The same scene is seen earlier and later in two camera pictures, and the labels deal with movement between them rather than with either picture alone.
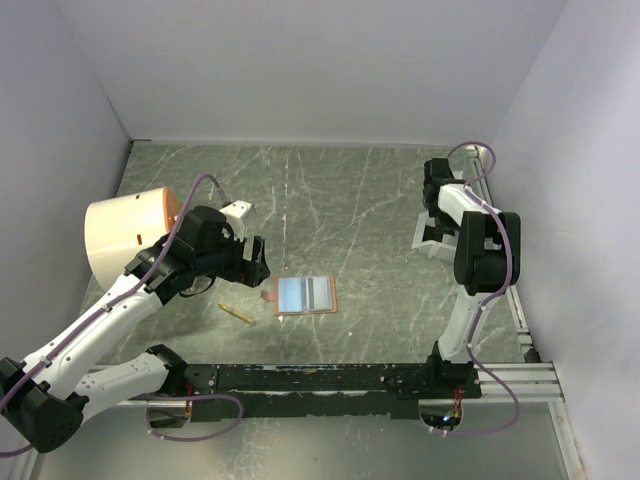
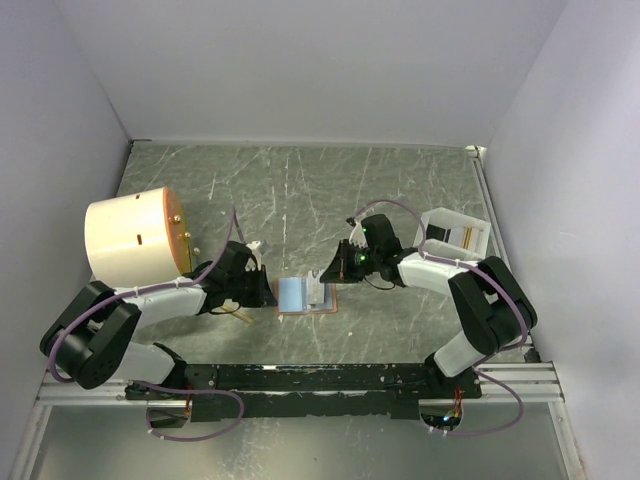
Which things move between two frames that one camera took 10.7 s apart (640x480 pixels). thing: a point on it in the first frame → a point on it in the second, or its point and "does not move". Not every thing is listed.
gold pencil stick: [237, 314] does not move
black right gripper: [447, 225] → [339, 270]
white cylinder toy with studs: [118, 227] does not move
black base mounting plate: [287, 391] does not move
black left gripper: [241, 268] → [263, 297]
